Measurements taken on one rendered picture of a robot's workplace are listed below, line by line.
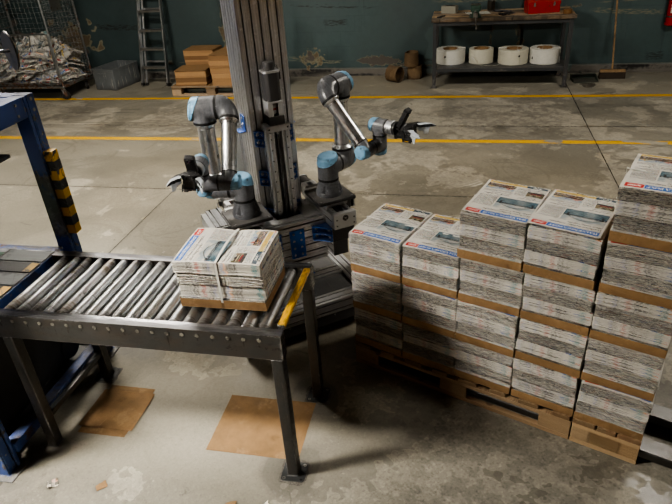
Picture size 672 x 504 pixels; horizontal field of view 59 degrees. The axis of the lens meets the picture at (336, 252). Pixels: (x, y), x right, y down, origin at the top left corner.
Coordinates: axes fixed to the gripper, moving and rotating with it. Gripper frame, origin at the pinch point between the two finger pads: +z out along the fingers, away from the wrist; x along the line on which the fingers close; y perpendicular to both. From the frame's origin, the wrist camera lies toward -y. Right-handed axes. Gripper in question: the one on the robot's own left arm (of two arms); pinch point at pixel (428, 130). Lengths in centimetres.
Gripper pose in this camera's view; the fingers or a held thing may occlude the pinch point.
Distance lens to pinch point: 302.0
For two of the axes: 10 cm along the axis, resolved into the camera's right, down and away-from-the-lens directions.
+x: -6.1, 5.4, -5.8
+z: 7.8, 2.7, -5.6
